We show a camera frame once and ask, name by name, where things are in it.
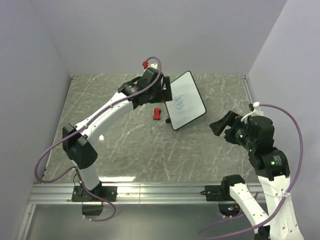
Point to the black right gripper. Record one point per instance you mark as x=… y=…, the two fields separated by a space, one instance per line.
x=217 y=126

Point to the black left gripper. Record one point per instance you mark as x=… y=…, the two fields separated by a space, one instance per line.
x=165 y=95

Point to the red black whiteboard eraser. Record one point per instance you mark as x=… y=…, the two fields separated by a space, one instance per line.
x=157 y=113

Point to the white whiteboard black frame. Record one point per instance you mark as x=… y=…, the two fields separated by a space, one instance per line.
x=187 y=103

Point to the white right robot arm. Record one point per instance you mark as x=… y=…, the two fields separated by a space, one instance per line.
x=255 y=133

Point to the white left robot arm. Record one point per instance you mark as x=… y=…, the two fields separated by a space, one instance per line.
x=149 y=88

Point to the left wrist camera red cap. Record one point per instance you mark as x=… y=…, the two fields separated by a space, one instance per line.
x=146 y=65

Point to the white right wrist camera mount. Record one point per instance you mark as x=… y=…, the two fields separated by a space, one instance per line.
x=255 y=108

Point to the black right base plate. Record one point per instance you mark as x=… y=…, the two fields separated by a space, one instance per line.
x=215 y=193

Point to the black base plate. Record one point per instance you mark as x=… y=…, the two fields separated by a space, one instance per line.
x=105 y=192
x=215 y=193

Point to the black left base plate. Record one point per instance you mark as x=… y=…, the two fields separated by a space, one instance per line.
x=105 y=192

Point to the aluminium mounting rail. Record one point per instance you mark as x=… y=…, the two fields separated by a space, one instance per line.
x=128 y=193

